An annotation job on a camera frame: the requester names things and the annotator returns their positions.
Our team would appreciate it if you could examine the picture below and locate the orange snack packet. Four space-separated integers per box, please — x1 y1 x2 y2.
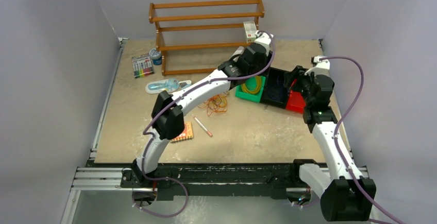
170 122 194 143

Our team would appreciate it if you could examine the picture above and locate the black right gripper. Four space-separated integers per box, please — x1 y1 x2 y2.
284 66 322 106

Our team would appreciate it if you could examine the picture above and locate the red plastic bin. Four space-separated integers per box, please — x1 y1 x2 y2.
285 79 306 114

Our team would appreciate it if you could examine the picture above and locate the blue toothbrush blister pack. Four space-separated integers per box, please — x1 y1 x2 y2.
145 78 183 94

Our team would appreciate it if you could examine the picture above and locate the wooden shelf rack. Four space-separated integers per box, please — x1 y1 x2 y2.
148 0 265 76

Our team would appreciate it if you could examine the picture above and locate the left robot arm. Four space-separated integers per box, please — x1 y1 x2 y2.
132 42 276 187

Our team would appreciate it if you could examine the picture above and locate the yellow tangled cable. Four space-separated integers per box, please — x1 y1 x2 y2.
213 94 229 112

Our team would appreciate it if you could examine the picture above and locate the aluminium rail frame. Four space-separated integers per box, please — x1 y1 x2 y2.
71 37 376 221

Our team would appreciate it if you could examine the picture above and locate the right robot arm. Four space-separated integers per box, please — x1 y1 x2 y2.
284 66 376 221

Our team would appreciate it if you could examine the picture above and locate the orange cable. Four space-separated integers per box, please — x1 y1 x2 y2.
197 93 230 117

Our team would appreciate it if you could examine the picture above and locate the green plastic bin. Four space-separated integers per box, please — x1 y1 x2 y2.
235 76 266 103

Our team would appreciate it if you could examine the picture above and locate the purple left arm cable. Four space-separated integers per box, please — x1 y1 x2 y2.
141 30 276 182

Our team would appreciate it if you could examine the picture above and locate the yellow coiled cable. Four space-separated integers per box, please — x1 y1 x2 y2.
241 75 263 96

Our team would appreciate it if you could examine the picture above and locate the marker pen set pack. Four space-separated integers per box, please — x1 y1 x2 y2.
131 54 155 78

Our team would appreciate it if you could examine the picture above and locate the red marker pen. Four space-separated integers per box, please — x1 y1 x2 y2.
193 117 213 137

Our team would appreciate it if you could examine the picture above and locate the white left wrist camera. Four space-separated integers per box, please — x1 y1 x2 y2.
254 30 274 50

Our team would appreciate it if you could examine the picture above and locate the blue round tin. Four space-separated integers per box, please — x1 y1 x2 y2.
149 48 162 65

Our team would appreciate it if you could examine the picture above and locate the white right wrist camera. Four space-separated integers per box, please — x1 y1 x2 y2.
304 55 330 76

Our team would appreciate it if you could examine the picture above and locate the black plastic bin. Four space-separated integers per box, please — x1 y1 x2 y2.
260 67 289 109

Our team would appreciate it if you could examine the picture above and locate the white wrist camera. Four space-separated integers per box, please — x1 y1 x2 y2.
304 55 330 76
254 30 274 50

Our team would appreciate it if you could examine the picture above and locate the white cardboard box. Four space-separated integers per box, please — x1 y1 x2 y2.
243 21 258 43

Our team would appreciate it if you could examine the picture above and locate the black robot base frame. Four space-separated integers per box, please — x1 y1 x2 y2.
120 162 323 202

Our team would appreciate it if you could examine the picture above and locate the white stapler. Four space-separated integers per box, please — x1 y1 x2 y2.
230 46 245 61

